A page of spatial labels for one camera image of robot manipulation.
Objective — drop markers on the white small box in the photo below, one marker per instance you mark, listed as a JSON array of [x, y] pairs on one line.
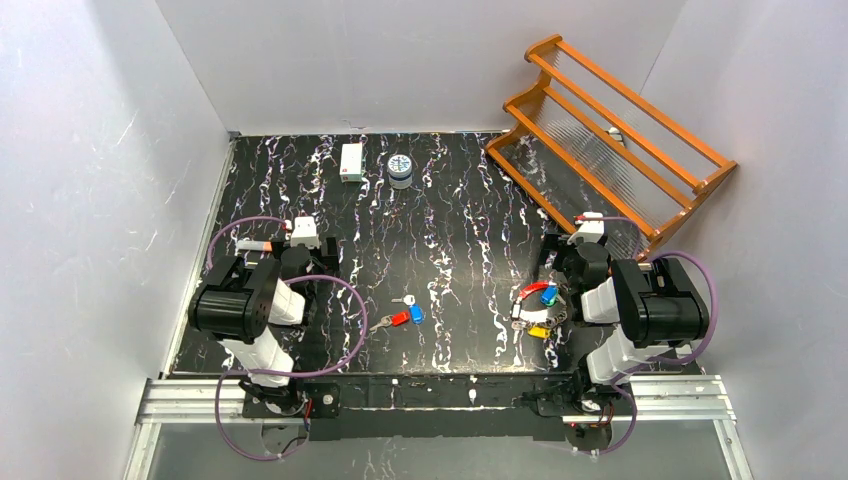
[[351, 163]]

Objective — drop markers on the white orange marker tube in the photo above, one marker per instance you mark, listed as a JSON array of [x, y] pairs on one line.
[[254, 245]]

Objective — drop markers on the key with red tag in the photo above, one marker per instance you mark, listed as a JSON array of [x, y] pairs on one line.
[[391, 321]]

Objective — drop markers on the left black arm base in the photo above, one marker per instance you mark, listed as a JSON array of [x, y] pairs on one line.
[[299, 399]]

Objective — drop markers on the metal keyring with red handle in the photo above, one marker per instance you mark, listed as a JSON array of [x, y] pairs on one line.
[[539, 309]]

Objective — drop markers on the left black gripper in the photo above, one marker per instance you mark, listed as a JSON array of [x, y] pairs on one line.
[[327, 250]]

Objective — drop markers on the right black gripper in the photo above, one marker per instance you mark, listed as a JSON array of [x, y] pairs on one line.
[[553, 254]]

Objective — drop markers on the aluminium rail frame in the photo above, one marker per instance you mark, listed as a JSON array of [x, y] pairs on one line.
[[449, 405]]

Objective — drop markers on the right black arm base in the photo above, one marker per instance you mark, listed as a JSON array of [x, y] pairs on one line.
[[594, 406]]

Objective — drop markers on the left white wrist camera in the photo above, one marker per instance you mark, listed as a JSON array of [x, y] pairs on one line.
[[304, 233]]

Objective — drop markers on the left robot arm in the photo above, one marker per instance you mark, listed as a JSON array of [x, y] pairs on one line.
[[238, 305]]

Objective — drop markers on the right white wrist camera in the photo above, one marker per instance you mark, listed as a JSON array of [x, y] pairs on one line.
[[590, 228]]

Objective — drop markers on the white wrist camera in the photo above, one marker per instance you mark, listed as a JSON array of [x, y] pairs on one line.
[[304, 233], [590, 228]]

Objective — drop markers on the orange wooden shoe rack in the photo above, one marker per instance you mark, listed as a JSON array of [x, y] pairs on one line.
[[585, 141]]

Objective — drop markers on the key with blue tag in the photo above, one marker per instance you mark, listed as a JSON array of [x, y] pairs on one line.
[[412, 306]]

